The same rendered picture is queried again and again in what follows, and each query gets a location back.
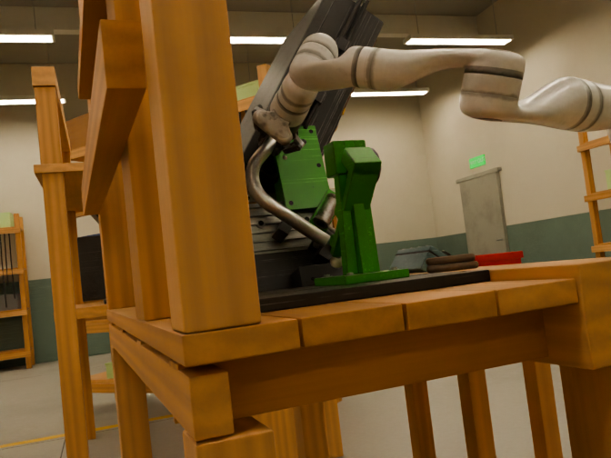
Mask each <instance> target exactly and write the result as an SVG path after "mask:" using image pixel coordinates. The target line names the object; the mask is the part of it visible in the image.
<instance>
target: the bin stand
mask: <svg viewBox="0 0 611 458"><path fill-rule="evenodd" d="M522 365H523V371H524V378H525V385H526V398H527V404H528V411H529V418H530V424H531V432H532V438H533V445H534V452H535V458H563V453H562V446H561V440H560V432H559V426H558V420H557V413H556V400H555V394H554V387H553V381H552V374H551V367H550V363H538V362H531V361H526V362H522ZM457 380H458V388H459V395H460V402H461V409H462V416H463V424H464V430H465V438H466V451H467V458H496V449H495V442H494V435H493V428H492V421H491V414H490V407H489V401H488V393H487V386H486V373H485V370H480V371H475V372H471V373H462V374H458V375H457ZM404 387H405V394H406V408H407V416H408V423H409V431H410V438H411V445H412V453H413V458H436V449H435V442H434V435H433V427H432V420H431V413H430V405H429V398H428V391H427V383H426V381H425V382H421V383H412V384H408V385H404Z"/></svg>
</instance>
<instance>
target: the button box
mask: <svg viewBox="0 0 611 458"><path fill-rule="evenodd" d="M440 256H448V255H447V254H444V253H442V252H441V251H439V250H438V249H436V248H435V247H434V246H433V245H426V246H422V247H421V246H418V247H416V248H412V247H411V248H409V249H402V250H398V251H397V253H396V256H395V259H394V261H393V262H392V264H391V266H390V268H389V270H391V267H397V269H406V268H408V269H409V273H410V274H413V273H426V272H427V270H426V268H427V267H428V265H427V264H426V259H427V258H433V257H440Z"/></svg>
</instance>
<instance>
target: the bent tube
mask: <svg viewBox="0 0 611 458"><path fill-rule="evenodd" d="M275 146H276V140H275V139H274V138H272V137H271V136H270V135H269V136H268V137H267V138H266V140H265V141H264V142H263V143H262V144H261V145H260V146H259V148H258V149H257V150H256V151H255V152H254V153H253V155H252V156H251V158H250V159H249V161H248V163H247V166H246V170H245V179H246V185H247V188H248V191H249V193H250V194H251V195H252V197H253V198H254V200H255V201H256V202H257V203H258V204H259V205H260V206H261V207H262V208H264V209H265V210H267V212H269V213H270V214H272V215H274V216H275V217H277V218H278V219H280V220H281V221H283V222H284V223H286V224H288V225H290V226H291V227H293V228H294V229H296V230H297V231H298V232H299V233H301V234H303V235H304V236H306V237H307V238H309V239H310V240H312V241H314V242H315V243H317V244H319V245H320V246H323V247H324V246H325V245H326V243H327V242H328V240H329V239H330V235H328V234H326V233H325V232H323V231H322V230H320V229H319V228H317V227H316V226H314V225H313V224H311V223H309V222H308V221H307V220H306V219H304V218H303V217H301V216H300V215H298V214H296V213H294V212H293V211H291V210H290V209H288V208H287V207H285V206H284V205H282V204H280V203H279V202H277V200H275V199H274V198H272V197H271V196H270V195H268V194H267V193H266V191H265V190H264V188H263V187H262V185H261V183H260V179H259V172H260V168H261V166H262V164H263V163H264V161H265V160H266V159H267V158H268V157H269V155H270V154H271V153H272V152H273V150H274V148H275Z"/></svg>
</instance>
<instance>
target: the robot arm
mask: <svg viewBox="0 0 611 458"><path fill-rule="evenodd" d="M449 68H465V73H464V77H463V83H462V87H461V93H460V98H459V108H460V111H461V112H462V113H463V114H464V115H467V116H469V117H471V118H473V119H474V118H475V119H477V120H485V121H490V122H493V121H494V122H507V123H520V124H536V125H542V126H546V127H551V128H555V129H560V130H566V131H571V132H594V131H600V130H607V133H608V137H609V141H610V144H611V85H603V84H599V83H595V82H592V81H588V80H584V79H579V78H575V77H570V76H568V77H561V78H558V79H556V80H553V81H551V82H549V83H548V84H546V85H544V86H542V87H541V88H539V89H538V90H536V91H535V92H534V93H532V94H531V95H530V96H528V97H526V98H524V99H522V100H519V96H520V91H521V86H522V82H523V78H524V72H525V68H526V60H525V58H524V57H523V56H522V55H519V54H517V53H513V52H510V51H508V50H499V49H495V48H493V49H487V48H444V49H416V50H398V49H385V48H377V47H367V46H352V47H350V48H348V49H347V50H346V51H345V52H344V53H343V54H342V55H341V56H339V57H338V48H337V45H336V42H335V40H334V39H333V38H332V37H331V36H329V35H326V34H322V33H316V34H312V35H310V36H308V37H307V38H306V39H305V40H304V42H303V43H302V44H301V46H300V48H299V50H298V51H297V53H296V55H295V57H294V59H293V61H292V63H291V65H290V67H289V73H288V74H287V76H286V77H285V79H284V81H283V83H282V84H281V86H280V88H279V90H278V91H277V93H276V94H275V97H274V99H273V101H272V103H271V104H270V106H269V108H268V109H267V110H264V109H263V106H262V105H258V106H257V107H256V108H255V109H254V110H253V111H252V121H253V123H254V128H255V130H256V131H257V132H258V131H259V133H260V136H259V138H258V140H257V142H258V143H259V144H258V145H259V146H260V145H261V144H262V143H263V142H264V141H265V140H266V138H267V137H268V136H269V135H270V136H271V137H272V138H274V139H275V140H276V146H275V148H274V150H273V152H272V153H271V155H272V156H274V155H275V156H277V155H279V153H280V152H281V151H282V150H283V152H284V153H285V154H290V153H293V152H296V151H300V150H301V149H302V148H303V146H304V145H305V144H306V140H305V139H300V138H299V136H298V129H299V127H300V126H301V124H302V123H303V122H304V120H305V118H306V116H307V114H308V112H309V109H310V106H311V105H312V103H313V102H314V101H315V99H316V96H317V93H318V92H322V91H329V90H336V89H343V88H347V87H359V88H365V89H373V90H381V91H387V90H395V89H398V88H401V87H404V86H406V85H410V84H412V83H413V82H415V81H417V80H419V79H421V78H423V77H425V76H427V75H431V74H433V73H435V72H438V71H441V70H445V69H449ZM292 140H294V142H292V143H290V142H291V141H292Z"/></svg>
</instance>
